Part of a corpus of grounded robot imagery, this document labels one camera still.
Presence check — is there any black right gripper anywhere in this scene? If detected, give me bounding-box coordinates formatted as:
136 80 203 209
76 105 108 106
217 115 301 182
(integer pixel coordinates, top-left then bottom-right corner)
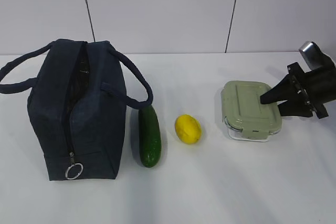
260 62 335 119

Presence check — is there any glass container with green lid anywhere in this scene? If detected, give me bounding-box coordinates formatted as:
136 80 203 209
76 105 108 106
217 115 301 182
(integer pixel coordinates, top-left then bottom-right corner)
220 80 282 142

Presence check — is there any green cucumber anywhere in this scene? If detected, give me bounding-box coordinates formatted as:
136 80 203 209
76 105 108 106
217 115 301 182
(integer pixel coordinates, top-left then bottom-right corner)
138 105 162 168

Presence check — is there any dark blue lunch bag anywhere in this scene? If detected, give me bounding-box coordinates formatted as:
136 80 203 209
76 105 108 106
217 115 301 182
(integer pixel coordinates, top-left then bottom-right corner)
1 39 153 181

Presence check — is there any yellow lemon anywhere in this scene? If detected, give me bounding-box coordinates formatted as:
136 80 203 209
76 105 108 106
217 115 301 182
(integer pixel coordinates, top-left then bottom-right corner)
175 114 202 144

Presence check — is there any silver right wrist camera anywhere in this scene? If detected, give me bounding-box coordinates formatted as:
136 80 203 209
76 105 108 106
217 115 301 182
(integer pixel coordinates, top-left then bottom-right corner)
299 41 322 70

